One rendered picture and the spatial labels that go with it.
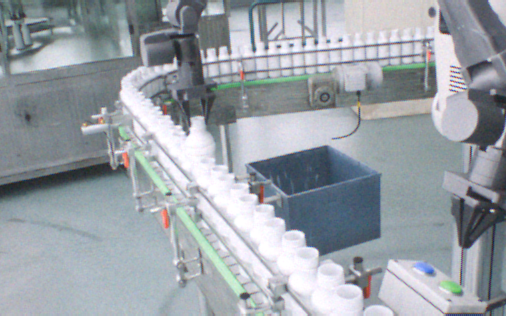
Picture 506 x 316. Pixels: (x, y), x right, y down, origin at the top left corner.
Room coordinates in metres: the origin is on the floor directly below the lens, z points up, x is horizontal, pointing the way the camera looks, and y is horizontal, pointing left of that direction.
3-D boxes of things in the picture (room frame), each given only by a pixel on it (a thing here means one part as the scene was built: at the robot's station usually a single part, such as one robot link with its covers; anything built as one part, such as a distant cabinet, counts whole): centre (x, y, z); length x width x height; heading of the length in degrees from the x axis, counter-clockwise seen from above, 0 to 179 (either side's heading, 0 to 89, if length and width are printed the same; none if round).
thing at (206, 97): (1.26, 0.12, 1.28); 0.07 x 0.07 x 0.09; 21
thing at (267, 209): (0.93, -0.01, 1.08); 0.06 x 0.06 x 0.17
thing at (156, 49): (1.24, 0.16, 1.44); 0.12 x 0.09 x 0.12; 112
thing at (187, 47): (1.26, 0.13, 1.41); 0.07 x 0.06 x 0.07; 112
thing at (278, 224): (0.87, -0.02, 1.08); 0.06 x 0.06 x 0.17
